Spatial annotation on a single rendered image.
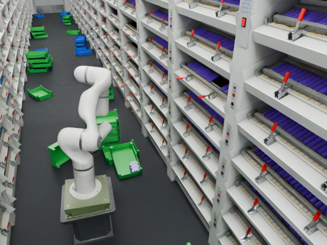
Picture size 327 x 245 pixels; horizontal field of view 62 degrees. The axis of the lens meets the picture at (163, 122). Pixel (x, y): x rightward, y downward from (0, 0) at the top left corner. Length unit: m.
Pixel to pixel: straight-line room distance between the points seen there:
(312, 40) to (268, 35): 0.15
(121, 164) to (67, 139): 0.97
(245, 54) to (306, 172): 0.48
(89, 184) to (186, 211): 0.76
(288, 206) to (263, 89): 0.46
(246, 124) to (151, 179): 1.27
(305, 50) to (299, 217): 0.60
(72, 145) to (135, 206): 0.80
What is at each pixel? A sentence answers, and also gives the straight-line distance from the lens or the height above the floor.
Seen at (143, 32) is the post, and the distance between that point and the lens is 2.40.
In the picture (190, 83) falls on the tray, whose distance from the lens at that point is 1.60.
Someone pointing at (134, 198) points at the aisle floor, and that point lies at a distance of 2.18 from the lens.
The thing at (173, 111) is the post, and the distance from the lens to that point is 1.91.
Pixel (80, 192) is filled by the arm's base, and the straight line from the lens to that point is 1.75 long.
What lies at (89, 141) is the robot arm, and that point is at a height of 0.74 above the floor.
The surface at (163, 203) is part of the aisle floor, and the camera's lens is 2.13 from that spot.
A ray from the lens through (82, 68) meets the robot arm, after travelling 1.67.
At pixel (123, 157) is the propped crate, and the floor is 0.07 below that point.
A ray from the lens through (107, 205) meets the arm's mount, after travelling 1.71.
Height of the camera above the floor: 1.57
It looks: 31 degrees down
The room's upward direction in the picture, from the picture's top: straight up
